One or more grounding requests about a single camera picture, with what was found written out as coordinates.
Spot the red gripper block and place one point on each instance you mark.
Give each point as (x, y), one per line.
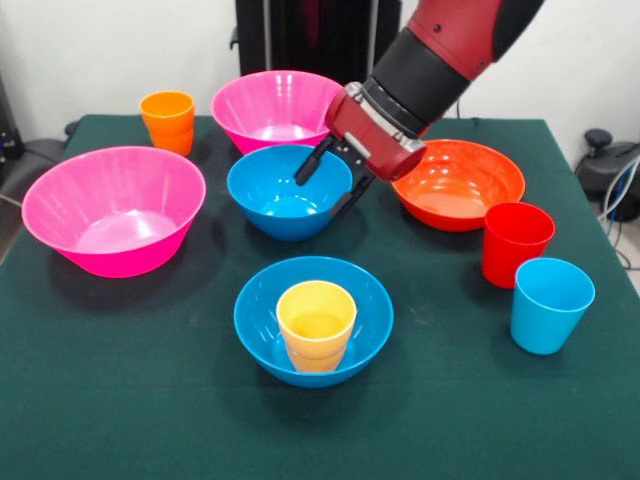
(370, 145)

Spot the blue plastic bowl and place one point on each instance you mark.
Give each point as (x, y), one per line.
(260, 200)
(255, 320)

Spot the yellow plastic cup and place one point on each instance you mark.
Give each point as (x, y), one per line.
(315, 325)

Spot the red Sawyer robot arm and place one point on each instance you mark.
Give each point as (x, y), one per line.
(430, 65)

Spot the pink plastic bowl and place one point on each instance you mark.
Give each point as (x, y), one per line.
(270, 110)
(75, 200)

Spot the red-orange plastic bowl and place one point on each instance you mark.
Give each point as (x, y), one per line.
(460, 195)

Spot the orange plastic cup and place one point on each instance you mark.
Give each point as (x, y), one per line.
(167, 125)

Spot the red plastic cup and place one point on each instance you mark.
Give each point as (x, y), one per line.
(515, 250)

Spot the dark green table cloth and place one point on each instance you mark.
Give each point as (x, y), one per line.
(450, 400)

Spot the light blue plastic cup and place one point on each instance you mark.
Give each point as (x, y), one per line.
(550, 310)

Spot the black upright post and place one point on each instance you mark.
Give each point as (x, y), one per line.
(310, 35)

